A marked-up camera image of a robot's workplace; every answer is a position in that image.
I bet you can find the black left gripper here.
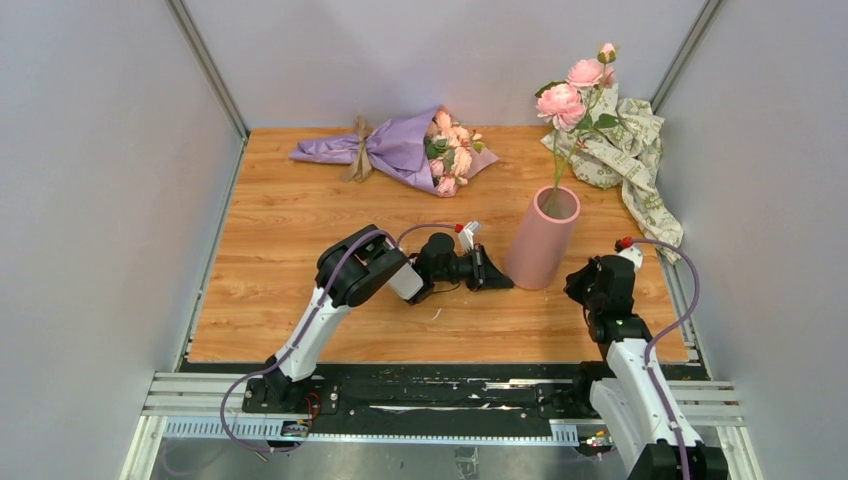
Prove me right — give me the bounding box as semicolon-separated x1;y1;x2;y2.
432;244;513;292

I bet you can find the pink cylindrical vase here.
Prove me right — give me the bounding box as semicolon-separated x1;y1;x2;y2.
505;186;581;290

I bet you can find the purple flower bouquet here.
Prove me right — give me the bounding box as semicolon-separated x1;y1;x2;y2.
289;106;498;198

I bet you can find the beige ribbon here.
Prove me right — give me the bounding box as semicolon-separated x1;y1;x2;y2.
340;116;373;183

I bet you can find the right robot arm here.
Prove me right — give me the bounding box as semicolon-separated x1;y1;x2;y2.
564;246;730;479

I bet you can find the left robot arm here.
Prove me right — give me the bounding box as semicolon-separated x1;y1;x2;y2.
243;221;514;413

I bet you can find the pink rose stem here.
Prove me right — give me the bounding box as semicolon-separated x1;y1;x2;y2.
535;42;622;218

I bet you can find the crumpled green patterned cloth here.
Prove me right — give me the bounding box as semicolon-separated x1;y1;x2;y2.
568;85;684;247

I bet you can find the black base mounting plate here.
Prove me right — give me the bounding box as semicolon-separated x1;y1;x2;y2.
225;361;710;440

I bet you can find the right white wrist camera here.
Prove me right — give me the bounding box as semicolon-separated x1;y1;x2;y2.
616;245;644;273

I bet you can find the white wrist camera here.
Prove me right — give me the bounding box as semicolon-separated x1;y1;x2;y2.
616;245;644;273
455;220;482;253

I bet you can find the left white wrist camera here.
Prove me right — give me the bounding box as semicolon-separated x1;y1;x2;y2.
455;220;482;253

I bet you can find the aluminium rail frame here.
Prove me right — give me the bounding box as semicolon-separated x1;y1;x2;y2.
119;370;763;480

